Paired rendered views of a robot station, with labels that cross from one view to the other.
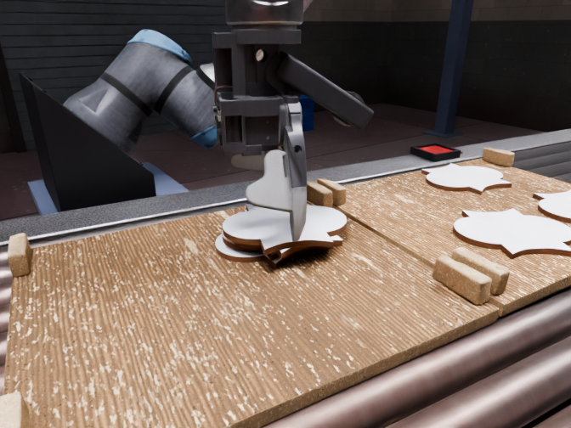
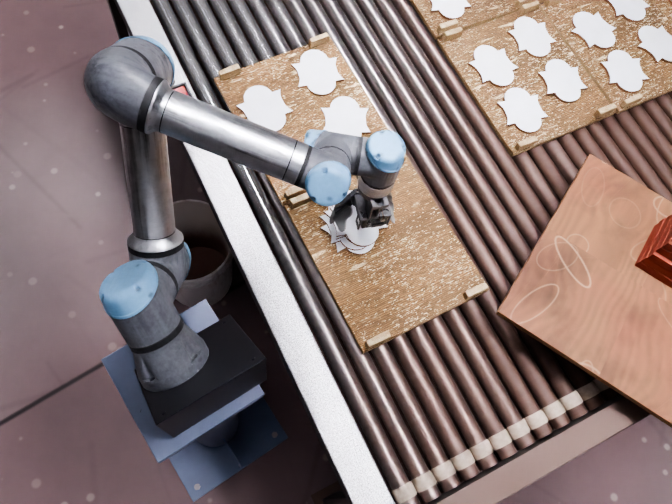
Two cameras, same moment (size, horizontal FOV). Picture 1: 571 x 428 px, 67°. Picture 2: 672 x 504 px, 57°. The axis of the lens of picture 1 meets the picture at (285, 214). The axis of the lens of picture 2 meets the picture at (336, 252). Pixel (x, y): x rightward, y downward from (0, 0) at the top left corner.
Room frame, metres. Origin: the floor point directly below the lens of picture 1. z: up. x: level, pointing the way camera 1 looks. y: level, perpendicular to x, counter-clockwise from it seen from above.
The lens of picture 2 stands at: (0.64, 0.64, 2.32)
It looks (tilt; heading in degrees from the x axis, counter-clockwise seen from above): 67 degrees down; 257
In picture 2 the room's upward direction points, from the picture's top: 15 degrees clockwise
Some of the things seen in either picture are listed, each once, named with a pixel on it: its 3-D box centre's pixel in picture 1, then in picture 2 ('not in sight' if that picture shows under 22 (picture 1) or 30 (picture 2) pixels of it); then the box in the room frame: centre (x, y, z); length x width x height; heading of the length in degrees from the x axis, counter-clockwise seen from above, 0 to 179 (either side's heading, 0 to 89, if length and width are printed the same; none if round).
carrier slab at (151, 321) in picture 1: (229, 283); (385, 248); (0.39, 0.06, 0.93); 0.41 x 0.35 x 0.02; 118
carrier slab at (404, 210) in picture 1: (488, 209); (307, 116); (0.60, -0.31, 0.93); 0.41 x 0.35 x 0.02; 119
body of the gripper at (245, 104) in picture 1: (258, 92); (371, 199); (0.46, 0.03, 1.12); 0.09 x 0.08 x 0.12; 104
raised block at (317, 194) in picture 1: (317, 194); (301, 199); (0.61, -0.05, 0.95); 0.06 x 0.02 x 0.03; 28
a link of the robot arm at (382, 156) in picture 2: not in sight; (381, 159); (0.46, 0.02, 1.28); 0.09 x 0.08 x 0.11; 173
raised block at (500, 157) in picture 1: (498, 156); (229, 72); (0.81, -0.41, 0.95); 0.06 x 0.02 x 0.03; 29
